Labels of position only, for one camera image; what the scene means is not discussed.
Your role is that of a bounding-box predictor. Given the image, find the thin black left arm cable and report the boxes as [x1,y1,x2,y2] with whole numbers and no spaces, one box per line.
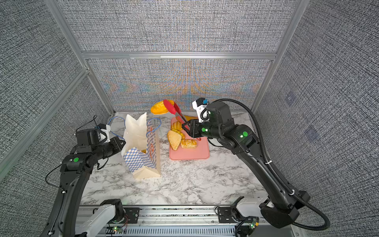
[45,164,67,193]

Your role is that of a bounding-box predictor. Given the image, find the pink plastic tray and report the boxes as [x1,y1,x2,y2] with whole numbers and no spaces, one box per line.
[169,135,210,161]

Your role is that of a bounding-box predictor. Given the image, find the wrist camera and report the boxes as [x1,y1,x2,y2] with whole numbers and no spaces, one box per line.
[192,98,209,122]
[95,123,111,143]

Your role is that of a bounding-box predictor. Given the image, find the long oval bread loaf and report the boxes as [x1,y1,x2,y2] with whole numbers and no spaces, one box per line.
[176,116,198,123]

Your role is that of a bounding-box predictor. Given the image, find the black corrugated cable conduit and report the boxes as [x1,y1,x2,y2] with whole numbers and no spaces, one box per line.
[211,98,331,231]

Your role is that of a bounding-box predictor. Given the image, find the checkered paper bag blue handles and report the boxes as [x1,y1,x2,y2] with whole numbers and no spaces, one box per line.
[108,113,162,179]

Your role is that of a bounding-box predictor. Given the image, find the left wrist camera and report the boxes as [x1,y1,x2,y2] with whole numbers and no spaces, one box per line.
[95,123,111,143]

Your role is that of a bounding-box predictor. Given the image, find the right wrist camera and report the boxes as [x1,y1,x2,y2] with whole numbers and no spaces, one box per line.
[192,98,209,122]

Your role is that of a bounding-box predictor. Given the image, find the red kitchen tongs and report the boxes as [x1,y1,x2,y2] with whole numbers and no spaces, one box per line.
[164,99,190,138]

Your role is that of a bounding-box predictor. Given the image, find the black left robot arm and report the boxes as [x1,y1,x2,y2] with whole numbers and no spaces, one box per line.
[41,128,125,237]

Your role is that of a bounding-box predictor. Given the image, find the small ridged yellow bun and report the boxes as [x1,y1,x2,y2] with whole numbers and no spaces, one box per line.
[171,121,183,131]

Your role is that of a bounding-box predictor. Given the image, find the oval golden bread bun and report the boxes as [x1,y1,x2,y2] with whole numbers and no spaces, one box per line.
[151,100,169,115]

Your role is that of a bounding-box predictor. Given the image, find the square glazed pastry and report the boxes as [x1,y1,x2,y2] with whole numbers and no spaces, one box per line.
[180,139,197,149]

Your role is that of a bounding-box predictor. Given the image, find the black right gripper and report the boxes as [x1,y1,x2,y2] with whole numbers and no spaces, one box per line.
[183,118,226,141]

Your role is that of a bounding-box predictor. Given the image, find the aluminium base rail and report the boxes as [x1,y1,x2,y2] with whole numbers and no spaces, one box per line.
[76,205,307,237]

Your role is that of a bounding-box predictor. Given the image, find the triangular tan bread slice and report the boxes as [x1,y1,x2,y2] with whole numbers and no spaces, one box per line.
[167,130,182,151]

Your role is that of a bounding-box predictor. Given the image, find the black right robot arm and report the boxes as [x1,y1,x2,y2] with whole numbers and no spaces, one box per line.
[183,98,303,228]

